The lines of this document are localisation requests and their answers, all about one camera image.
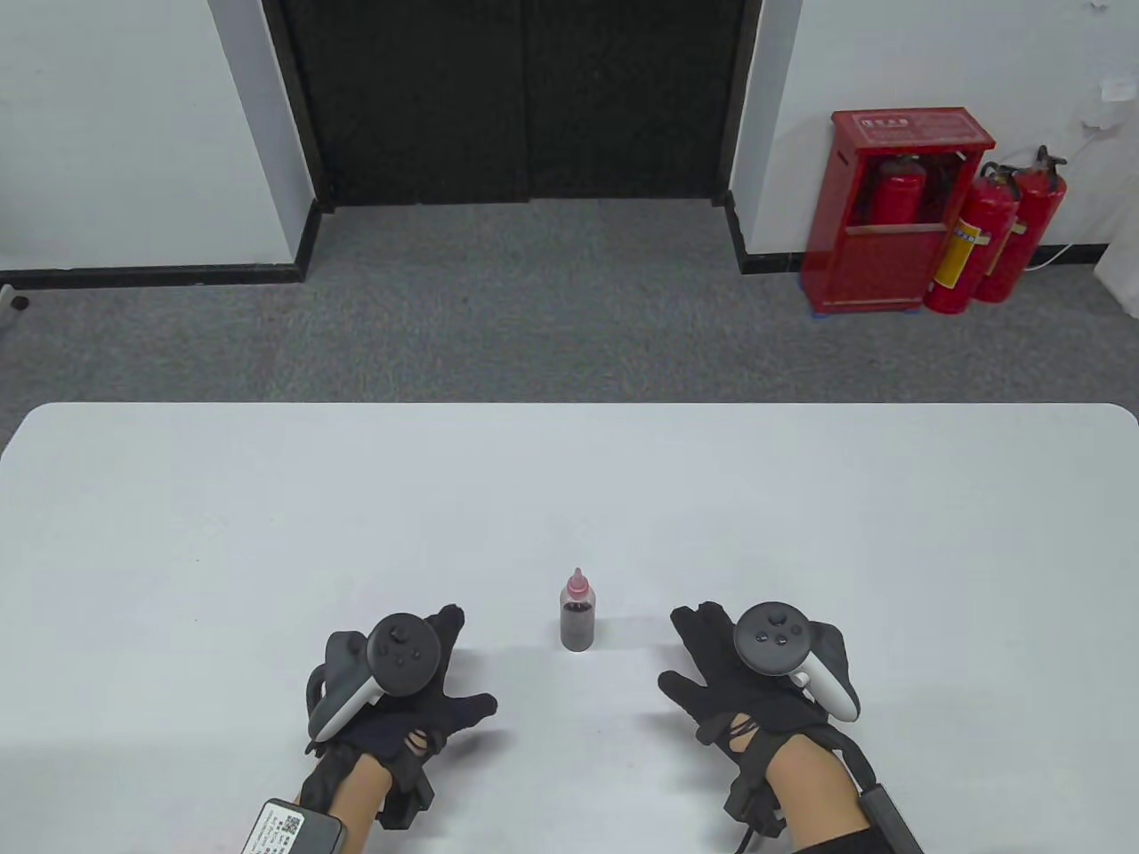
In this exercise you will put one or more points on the red fire extinguisher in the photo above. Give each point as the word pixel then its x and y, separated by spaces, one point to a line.
pixel 1037 213

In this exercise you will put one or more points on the red extinguisher with yellow label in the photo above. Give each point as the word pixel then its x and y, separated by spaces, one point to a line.
pixel 970 240

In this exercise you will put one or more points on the red pointed bottle cap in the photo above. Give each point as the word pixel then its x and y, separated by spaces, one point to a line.
pixel 577 587

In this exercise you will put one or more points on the white wall socket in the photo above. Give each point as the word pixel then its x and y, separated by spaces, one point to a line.
pixel 1118 91

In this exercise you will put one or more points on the person's right hand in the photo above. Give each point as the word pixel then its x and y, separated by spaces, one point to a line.
pixel 712 676

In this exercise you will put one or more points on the person's right forearm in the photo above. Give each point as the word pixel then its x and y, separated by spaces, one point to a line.
pixel 810 785

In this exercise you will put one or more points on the red extinguisher inside cabinet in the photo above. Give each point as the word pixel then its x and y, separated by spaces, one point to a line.
pixel 897 196

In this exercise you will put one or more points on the person's left forearm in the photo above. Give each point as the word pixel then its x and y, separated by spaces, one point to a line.
pixel 360 793

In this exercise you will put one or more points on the clear soy sauce bottle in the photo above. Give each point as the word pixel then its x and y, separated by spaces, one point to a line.
pixel 577 630

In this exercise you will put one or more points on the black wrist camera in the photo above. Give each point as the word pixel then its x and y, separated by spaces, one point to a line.
pixel 752 801
pixel 405 796

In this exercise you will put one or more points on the plain black wrist box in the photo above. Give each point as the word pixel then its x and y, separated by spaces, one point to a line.
pixel 894 823

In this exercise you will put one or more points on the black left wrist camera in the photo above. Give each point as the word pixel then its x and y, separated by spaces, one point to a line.
pixel 405 796

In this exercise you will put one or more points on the black and white right controller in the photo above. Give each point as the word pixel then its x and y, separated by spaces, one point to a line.
pixel 772 636

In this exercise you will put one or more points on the person's left hand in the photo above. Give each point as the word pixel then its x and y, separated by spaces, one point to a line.
pixel 454 712

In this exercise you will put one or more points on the red fire extinguisher cabinet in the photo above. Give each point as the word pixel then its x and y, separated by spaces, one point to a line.
pixel 876 267

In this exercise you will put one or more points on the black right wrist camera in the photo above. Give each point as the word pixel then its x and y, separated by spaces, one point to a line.
pixel 752 801

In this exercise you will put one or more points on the black double door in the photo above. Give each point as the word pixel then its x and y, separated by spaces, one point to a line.
pixel 516 98

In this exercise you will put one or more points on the white and black floor object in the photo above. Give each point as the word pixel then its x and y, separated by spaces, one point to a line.
pixel 9 302

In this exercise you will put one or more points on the black labelled wrist box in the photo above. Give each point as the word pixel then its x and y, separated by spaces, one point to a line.
pixel 294 829

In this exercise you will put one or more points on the white plastic object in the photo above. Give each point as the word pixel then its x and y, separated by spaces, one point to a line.
pixel 1123 280

